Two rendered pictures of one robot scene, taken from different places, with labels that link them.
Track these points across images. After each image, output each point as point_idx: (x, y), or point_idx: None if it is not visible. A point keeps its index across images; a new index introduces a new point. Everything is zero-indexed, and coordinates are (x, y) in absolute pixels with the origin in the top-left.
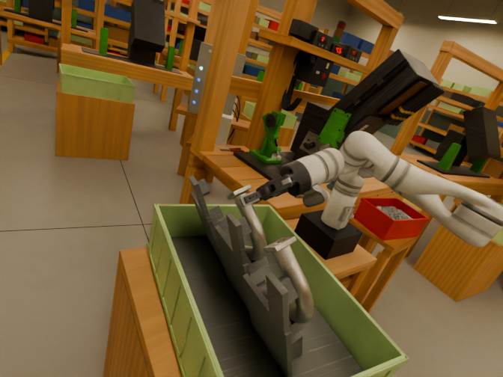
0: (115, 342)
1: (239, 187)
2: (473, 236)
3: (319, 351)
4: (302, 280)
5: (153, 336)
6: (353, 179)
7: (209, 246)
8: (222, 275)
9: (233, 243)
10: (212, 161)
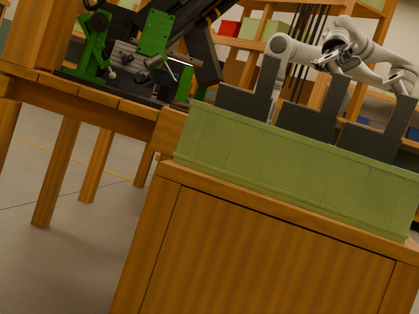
0: (161, 288)
1: (127, 108)
2: (409, 86)
3: None
4: None
5: (285, 204)
6: (284, 71)
7: None
8: None
9: (328, 101)
10: (61, 80)
